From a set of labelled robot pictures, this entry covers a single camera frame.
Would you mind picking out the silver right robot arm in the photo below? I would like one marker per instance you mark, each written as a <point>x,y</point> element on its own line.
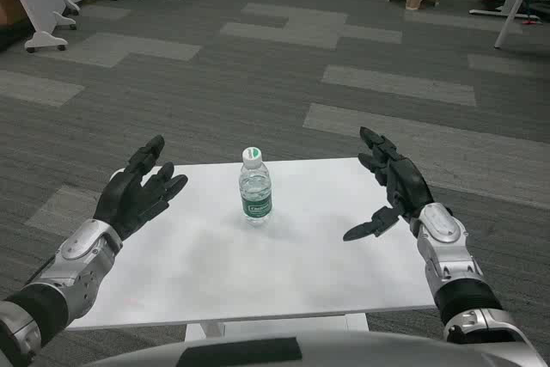
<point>447,238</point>

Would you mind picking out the silver robot chest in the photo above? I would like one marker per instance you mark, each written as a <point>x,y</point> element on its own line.
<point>344,350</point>

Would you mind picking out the clear water bottle green label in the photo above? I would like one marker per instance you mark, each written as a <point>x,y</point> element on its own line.
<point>255,195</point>

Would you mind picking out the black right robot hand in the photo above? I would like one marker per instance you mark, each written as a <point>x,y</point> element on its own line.
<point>406,182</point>

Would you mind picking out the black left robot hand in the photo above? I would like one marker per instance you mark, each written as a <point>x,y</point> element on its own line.
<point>124,195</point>

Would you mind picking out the white desk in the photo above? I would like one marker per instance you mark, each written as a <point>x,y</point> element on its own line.
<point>513,6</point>

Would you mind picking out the white table base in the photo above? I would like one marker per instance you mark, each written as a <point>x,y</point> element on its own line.
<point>275,324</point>

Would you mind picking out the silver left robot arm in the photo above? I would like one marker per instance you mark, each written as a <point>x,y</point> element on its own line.
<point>77,255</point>

